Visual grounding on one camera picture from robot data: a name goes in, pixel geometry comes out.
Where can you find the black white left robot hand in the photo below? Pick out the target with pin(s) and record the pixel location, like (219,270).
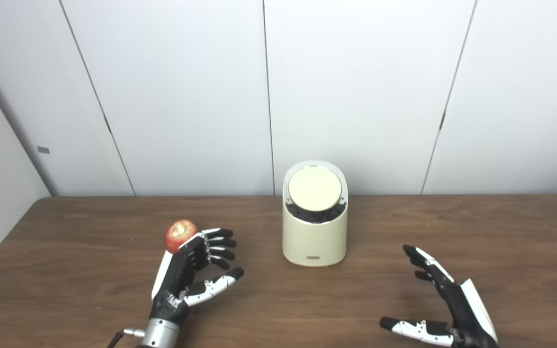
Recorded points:
(174,280)

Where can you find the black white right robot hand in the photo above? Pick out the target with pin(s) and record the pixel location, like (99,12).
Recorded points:
(462,309)

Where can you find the red apple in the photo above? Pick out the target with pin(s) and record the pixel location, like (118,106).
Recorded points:
(178,233)

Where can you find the cream round bin lid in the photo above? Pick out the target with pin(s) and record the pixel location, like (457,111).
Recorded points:
(315,188)

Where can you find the cream-colored bin body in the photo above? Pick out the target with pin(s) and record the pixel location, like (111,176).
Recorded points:
(313,241)

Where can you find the small gray wall tag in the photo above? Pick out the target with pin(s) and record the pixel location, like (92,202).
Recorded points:
(43,150)

